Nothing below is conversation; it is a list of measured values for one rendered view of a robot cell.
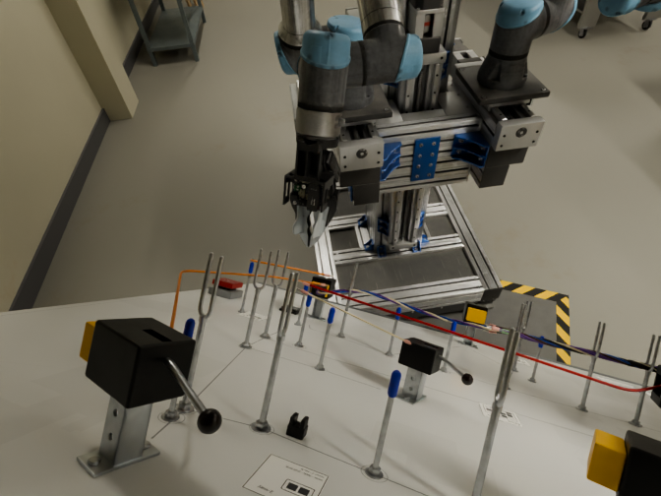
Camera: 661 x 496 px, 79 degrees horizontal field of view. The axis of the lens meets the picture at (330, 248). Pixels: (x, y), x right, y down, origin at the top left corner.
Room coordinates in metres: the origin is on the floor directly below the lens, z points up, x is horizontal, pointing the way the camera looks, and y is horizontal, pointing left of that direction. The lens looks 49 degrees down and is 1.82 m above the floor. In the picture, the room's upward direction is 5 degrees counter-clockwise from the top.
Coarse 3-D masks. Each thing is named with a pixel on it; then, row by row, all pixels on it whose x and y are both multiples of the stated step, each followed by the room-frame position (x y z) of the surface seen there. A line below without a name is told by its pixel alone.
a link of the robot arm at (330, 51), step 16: (304, 32) 0.64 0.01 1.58; (320, 32) 0.62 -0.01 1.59; (336, 32) 0.62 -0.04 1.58; (304, 48) 0.62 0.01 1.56; (320, 48) 0.60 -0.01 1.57; (336, 48) 0.60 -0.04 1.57; (304, 64) 0.61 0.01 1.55; (320, 64) 0.59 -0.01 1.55; (336, 64) 0.60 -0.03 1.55; (304, 80) 0.60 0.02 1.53; (320, 80) 0.58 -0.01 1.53; (336, 80) 0.59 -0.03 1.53; (304, 96) 0.59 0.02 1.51; (320, 96) 0.58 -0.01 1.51; (336, 96) 0.58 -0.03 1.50
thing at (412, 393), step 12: (408, 348) 0.23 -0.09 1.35; (420, 348) 0.23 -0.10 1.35; (432, 348) 0.22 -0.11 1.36; (408, 360) 0.22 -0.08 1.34; (420, 360) 0.22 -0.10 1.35; (432, 360) 0.21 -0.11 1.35; (444, 360) 0.21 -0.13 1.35; (408, 372) 0.21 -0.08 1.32; (420, 372) 0.21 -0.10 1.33; (432, 372) 0.20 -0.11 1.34; (456, 372) 0.20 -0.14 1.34; (408, 384) 0.20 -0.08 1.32; (420, 384) 0.20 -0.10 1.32; (468, 384) 0.18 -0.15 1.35; (396, 396) 0.19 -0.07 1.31; (408, 396) 0.19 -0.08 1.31; (420, 396) 0.19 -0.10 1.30
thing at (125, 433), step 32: (128, 320) 0.16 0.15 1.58; (96, 352) 0.13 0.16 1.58; (128, 352) 0.12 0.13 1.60; (160, 352) 0.12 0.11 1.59; (192, 352) 0.13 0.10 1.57; (96, 384) 0.12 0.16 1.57; (128, 384) 0.11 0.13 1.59; (160, 384) 0.11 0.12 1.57; (128, 416) 0.10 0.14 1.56; (128, 448) 0.09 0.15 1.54
